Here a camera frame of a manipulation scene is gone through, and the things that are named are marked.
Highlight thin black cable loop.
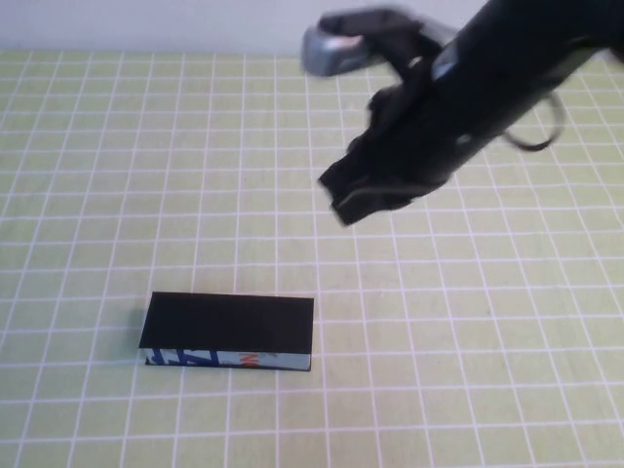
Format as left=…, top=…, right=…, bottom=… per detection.
left=501, top=91, right=566, bottom=151

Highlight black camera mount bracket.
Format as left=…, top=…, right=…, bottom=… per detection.
left=370, top=9, right=459, bottom=94

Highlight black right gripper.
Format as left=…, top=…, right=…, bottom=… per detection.
left=318, top=76, right=460, bottom=227

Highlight green checkered tablecloth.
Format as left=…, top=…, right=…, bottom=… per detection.
left=0, top=48, right=624, bottom=468

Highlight black glasses case printed side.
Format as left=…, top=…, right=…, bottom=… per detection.
left=138, top=291, right=316, bottom=374

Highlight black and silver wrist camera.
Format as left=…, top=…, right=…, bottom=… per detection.
left=299, top=5, right=391, bottom=78

